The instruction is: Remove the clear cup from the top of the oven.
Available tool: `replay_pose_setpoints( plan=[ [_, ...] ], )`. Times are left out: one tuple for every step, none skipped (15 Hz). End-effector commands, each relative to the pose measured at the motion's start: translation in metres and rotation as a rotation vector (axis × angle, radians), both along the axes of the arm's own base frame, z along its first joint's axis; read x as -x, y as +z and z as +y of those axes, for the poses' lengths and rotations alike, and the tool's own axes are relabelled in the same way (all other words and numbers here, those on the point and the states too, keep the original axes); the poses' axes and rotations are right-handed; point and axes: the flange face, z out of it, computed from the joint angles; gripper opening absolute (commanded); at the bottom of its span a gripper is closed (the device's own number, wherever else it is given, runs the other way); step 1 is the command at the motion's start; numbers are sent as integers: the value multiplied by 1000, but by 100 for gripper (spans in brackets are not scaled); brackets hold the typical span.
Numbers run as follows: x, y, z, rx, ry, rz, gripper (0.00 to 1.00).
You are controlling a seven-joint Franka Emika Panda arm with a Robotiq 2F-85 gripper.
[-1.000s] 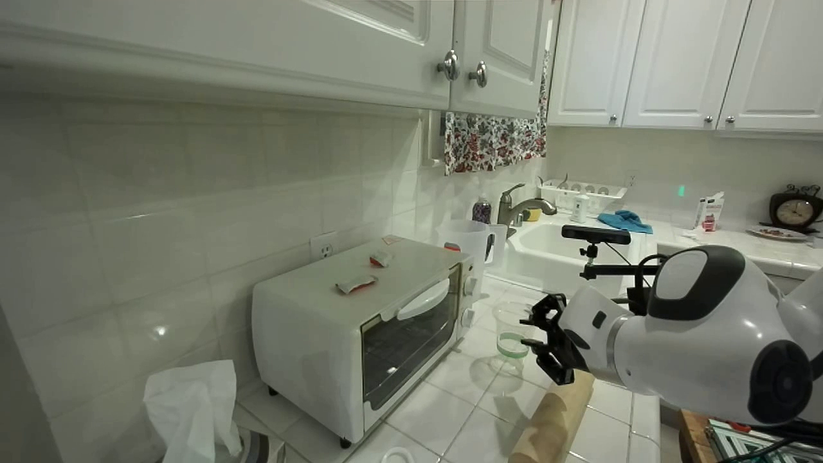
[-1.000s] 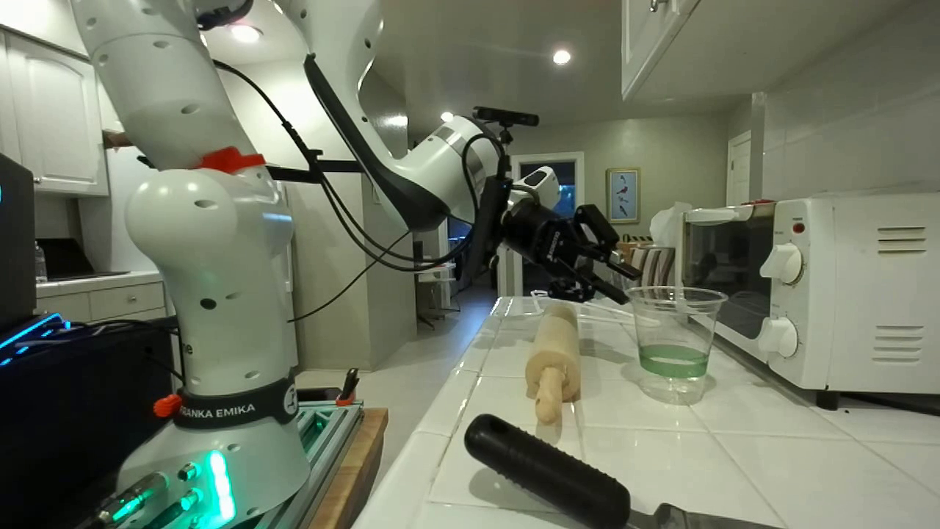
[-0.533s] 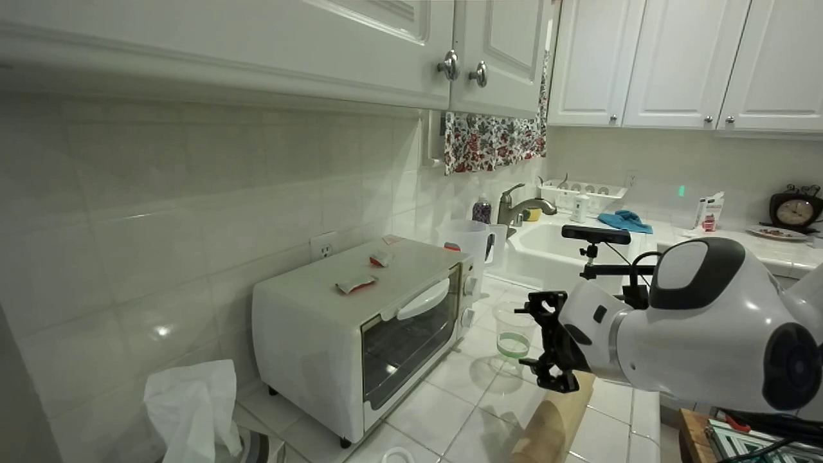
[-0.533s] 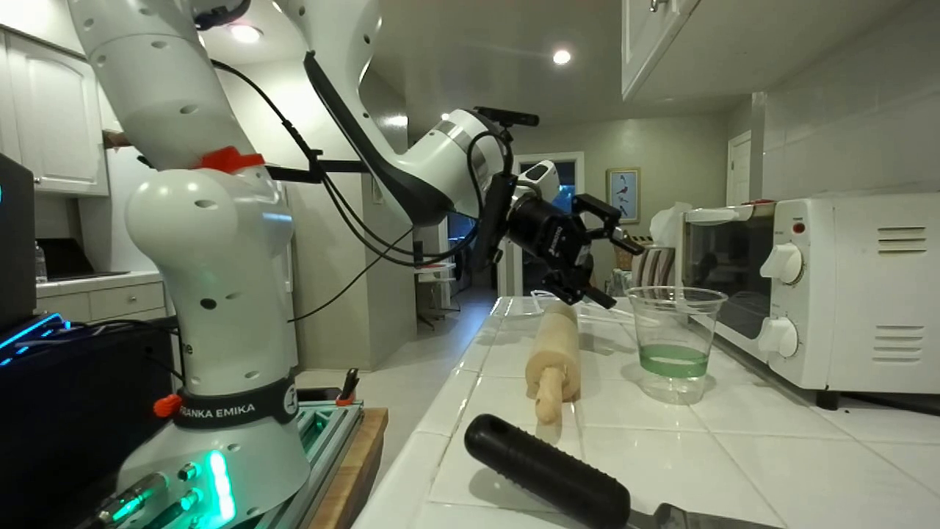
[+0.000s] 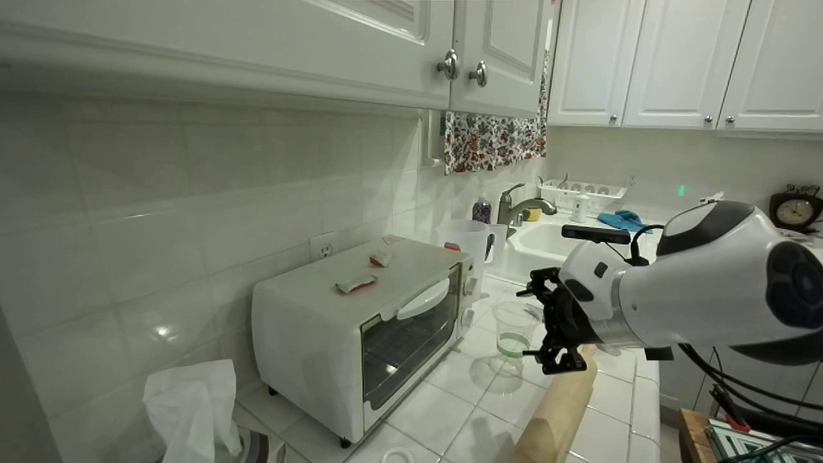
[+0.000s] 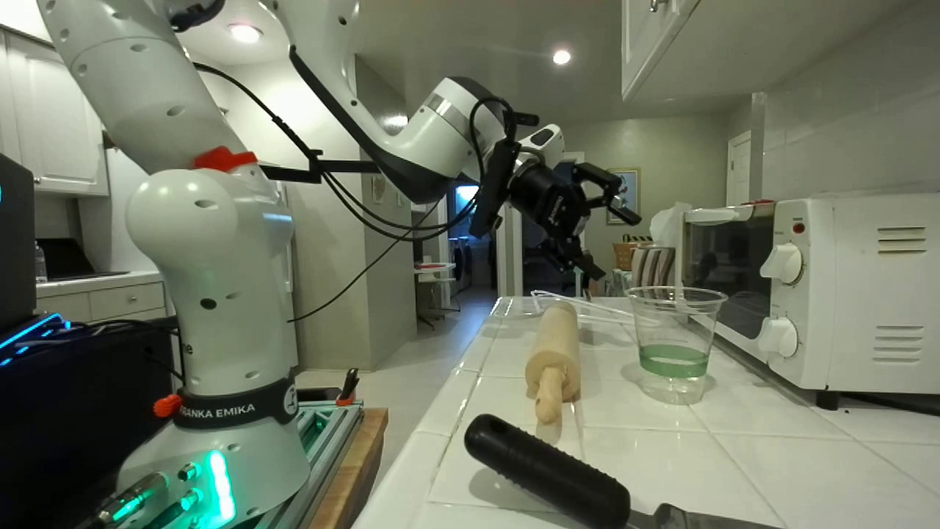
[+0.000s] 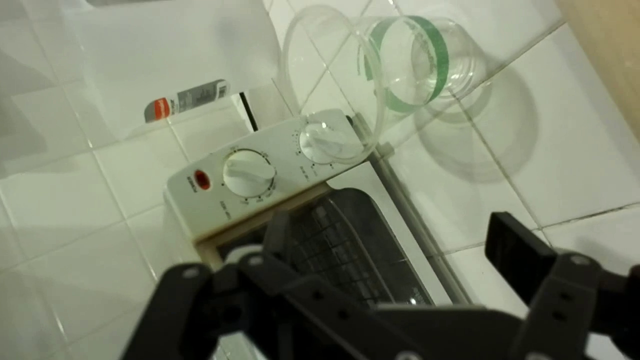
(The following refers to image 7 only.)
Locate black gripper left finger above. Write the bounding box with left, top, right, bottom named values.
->
left=122, top=209, right=523, bottom=360

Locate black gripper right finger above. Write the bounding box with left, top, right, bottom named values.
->
left=483, top=211, right=640, bottom=360

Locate clear cup with green band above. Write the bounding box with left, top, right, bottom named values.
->
left=278, top=4, right=485, bottom=138

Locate white toaster oven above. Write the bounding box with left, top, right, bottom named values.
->
left=66, top=0, right=476, bottom=310

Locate small orange grey card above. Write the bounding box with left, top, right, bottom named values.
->
left=143, top=79, right=230, bottom=127

